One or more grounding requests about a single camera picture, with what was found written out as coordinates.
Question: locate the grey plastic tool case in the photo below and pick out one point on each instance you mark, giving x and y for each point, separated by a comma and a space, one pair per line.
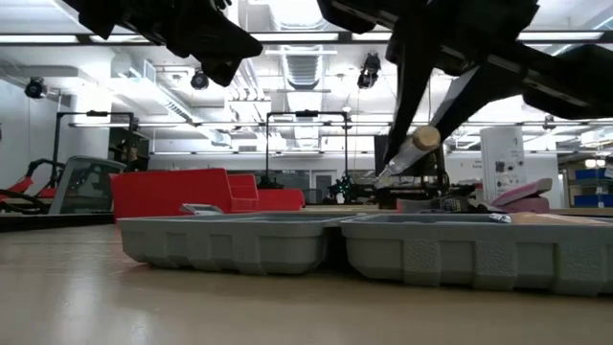
239, 244

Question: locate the red angular object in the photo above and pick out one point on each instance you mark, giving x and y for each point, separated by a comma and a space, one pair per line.
19, 186

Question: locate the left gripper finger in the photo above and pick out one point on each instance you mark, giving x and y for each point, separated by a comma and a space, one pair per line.
221, 72
220, 40

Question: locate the pink stapler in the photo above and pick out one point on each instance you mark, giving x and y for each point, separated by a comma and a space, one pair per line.
527, 203

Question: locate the blue storage bin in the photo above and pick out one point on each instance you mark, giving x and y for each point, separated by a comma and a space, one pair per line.
594, 200
594, 174

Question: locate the black work glove red cuff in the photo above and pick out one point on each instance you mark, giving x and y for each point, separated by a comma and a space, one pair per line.
450, 205

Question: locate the red plastic bin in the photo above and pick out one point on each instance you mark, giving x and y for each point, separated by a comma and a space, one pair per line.
158, 194

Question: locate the black aluminium table frame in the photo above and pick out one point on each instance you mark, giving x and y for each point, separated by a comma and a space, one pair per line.
48, 221

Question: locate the black background robot arm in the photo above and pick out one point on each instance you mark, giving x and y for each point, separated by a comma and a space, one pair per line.
40, 165

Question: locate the black monitor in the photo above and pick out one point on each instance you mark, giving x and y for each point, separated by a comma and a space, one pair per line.
424, 165

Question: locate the black metal stand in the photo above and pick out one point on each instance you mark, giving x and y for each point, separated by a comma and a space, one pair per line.
56, 144
267, 144

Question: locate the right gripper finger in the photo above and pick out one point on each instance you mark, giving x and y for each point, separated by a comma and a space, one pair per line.
479, 91
412, 81

